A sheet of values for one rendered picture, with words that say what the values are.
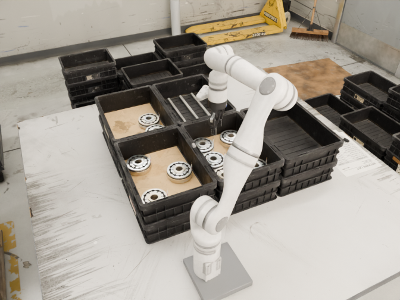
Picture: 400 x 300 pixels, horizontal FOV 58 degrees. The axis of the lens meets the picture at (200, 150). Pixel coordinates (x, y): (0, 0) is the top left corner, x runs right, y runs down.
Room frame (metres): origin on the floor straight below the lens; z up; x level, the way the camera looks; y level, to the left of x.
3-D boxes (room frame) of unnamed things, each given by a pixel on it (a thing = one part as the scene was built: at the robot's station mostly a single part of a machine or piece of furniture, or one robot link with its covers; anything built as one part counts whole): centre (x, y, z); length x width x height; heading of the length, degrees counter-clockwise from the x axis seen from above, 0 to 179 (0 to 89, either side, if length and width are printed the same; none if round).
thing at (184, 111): (1.56, 0.04, 0.87); 0.40 x 0.30 x 0.11; 24
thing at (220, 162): (1.17, -0.06, 0.86); 0.10 x 0.10 x 0.01
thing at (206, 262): (0.73, -0.02, 0.81); 0.09 x 0.09 x 0.17; 32
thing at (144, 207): (1.08, 0.15, 0.92); 0.40 x 0.30 x 0.02; 24
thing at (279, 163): (1.20, -0.13, 0.92); 0.40 x 0.30 x 0.02; 24
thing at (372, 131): (1.93, -1.17, 0.31); 0.40 x 0.30 x 0.34; 25
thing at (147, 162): (1.15, 0.26, 0.86); 0.10 x 0.10 x 0.01
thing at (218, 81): (1.20, -0.08, 1.28); 0.09 x 0.07 x 0.15; 121
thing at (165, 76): (2.48, 0.37, 0.37); 0.40 x 0.30 x 0.45; 115
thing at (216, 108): (1.20, -0.07, 1.11); 0.08 x 0.08 x 0.09
